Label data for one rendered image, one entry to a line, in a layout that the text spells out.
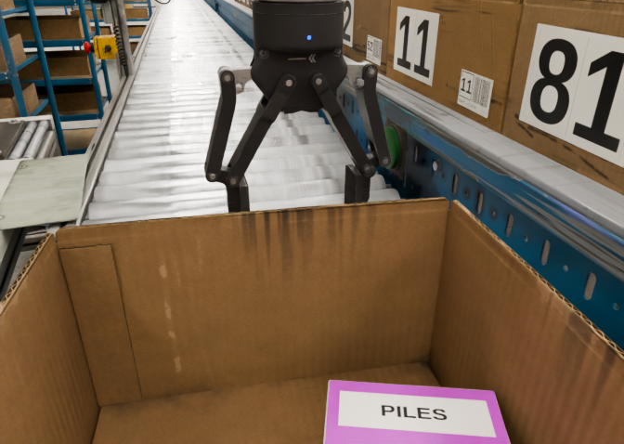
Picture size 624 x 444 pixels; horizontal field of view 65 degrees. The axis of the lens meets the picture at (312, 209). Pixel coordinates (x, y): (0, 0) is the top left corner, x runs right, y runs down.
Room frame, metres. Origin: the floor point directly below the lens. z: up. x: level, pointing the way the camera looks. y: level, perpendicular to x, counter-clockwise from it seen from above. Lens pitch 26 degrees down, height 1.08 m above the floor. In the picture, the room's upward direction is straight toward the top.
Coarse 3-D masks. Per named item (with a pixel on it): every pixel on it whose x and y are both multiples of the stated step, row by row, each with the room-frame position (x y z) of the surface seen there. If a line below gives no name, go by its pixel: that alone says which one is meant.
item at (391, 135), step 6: (390, 126) 0.79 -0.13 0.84; (390, 132) 0.77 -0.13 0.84; (390, 138) 0.76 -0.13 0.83; (396, 138) 0.76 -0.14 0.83; (390, 144) 0.76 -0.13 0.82; (396, 144) 0.75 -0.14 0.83; (390, 150) 0.76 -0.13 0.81; (396, 150) 0.75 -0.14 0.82; (396, 156) 0.75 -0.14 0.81; (396, 162) 0.75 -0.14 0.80; (390, 168) 0.76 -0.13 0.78
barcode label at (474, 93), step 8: (464, 72) 0.71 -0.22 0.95; (472, 72) 0.69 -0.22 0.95; (464, 80) 0.71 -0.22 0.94; (472, 80) 0.69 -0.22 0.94; (480, 80) 0.67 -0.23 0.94; (488, 80) 0.65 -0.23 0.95; (464, 88) 0.70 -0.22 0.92; (472, 88) 0.69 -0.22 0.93; (480, 88) 0.67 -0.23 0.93; (488, 88) 0.65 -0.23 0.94; (464, 96) 0.70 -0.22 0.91; (472, 96) 0.68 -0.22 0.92; (480, 96) 0.67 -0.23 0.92; (488, 96) 0.65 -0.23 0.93; (464, 104) 0.70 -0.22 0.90; (472, 104) 0.68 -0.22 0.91; (480, 104) 0.66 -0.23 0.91; (488, 104) 0.64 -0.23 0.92; (480, 112) 0.66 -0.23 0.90
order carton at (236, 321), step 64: (64, 256) 0.29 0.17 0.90; (128, 256) 0.30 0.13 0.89; (192, 256) 0.31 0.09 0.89; (256, 256) 0.32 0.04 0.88; (320, 256) 0.32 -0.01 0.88; (384, 256) 0.33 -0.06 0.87; (448, 256) 0.33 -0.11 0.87; (512, 256) 0.26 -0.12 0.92; (0, 320) 0.20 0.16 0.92; (64, 320) 0.27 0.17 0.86; (128, 320) 0.30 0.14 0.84; (192, 320) 0.31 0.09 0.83; (256, 320) 0.31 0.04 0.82; (320, 320) 0.32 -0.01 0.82; (384, 320) 0.33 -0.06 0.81; (448, 320) 0.32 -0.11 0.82; (512, 320) 0.24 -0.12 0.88; (576, 320) 0.20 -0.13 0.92; (0, 384) 0.18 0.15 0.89; (64, 384) 0.24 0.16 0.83; (128, 384) 0.29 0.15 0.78; (192, 384) 0.30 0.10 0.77; (256, 384) 0.31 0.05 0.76; (320, 384) 0.31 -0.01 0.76; (448, 384) 0.30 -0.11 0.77; (512, 384) 0.23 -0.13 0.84; (576, 384) 0.19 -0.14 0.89
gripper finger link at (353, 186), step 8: (352, 168) 0.45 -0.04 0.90; (352, 176) 0.44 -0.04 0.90; (360, 176) 0.43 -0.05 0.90; (344, 184) 0.46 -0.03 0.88; (352, 184) 0.44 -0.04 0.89; (360, 184) 0.43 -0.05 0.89; (344, 192) 0.46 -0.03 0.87; (352, 192) 0.44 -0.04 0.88; (360, 192) 0.43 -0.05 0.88; (344, 200) 0.46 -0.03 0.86; (352, 200) 0.44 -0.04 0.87; (360, 200) 0.43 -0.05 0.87
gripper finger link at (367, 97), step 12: (360, 60) 0.46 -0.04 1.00; (372, 72) 0.44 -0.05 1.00; (372, 84) 0.44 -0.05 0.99; (360, 96) 0.45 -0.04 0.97; (372, 96) 0.44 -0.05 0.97; (360, 108) 0.46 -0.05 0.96; (372, 108) 0.44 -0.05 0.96; (372, 120) 0.44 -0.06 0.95; (372, 132) 0.44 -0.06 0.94; (384, 132) 0.44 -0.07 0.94; (372, 144) 0.46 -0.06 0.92; (384, 144) 0.44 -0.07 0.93; (384, 156) 0.44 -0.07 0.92
